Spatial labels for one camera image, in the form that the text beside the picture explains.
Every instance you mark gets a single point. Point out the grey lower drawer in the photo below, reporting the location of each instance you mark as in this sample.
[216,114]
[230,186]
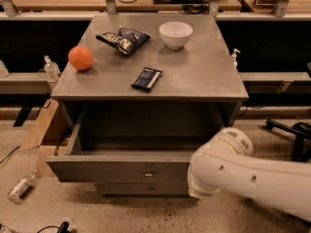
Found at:
[142,188]

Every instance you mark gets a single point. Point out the grey drawer cabinet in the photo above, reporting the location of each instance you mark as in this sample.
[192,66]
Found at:
[201,72]

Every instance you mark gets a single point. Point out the white pump bottle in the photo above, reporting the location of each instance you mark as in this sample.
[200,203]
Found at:
[234,55]

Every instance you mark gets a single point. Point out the cardboard box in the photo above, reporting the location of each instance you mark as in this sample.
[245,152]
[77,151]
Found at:
[48,134]

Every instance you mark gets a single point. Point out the grey top drawer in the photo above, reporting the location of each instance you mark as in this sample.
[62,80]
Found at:
[130,145]

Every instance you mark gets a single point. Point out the grey drawer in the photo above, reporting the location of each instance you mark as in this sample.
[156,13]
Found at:
[130,145]
[142,188]

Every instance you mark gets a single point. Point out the orange fruit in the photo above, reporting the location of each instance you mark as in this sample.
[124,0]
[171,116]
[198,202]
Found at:
[80,58]

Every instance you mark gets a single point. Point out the blue chip bag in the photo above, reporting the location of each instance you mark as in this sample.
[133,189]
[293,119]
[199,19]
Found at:
[126,40]

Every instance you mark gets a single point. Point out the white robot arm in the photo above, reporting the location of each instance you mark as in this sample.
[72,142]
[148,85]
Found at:
[225,162]

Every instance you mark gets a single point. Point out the dark blue snack packet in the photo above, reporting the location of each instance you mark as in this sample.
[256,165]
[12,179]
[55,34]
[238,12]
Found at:
[147,79]

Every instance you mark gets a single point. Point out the black chair base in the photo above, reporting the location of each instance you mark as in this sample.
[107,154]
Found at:
[302,142]

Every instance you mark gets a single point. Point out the white bowl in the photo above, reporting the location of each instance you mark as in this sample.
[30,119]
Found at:
[175,34]

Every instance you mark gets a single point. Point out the clear bottle on floor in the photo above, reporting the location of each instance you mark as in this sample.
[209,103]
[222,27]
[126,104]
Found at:
[21,187]

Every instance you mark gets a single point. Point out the clear plastic bottle on shelf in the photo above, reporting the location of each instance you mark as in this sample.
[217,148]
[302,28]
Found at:
[51,69]

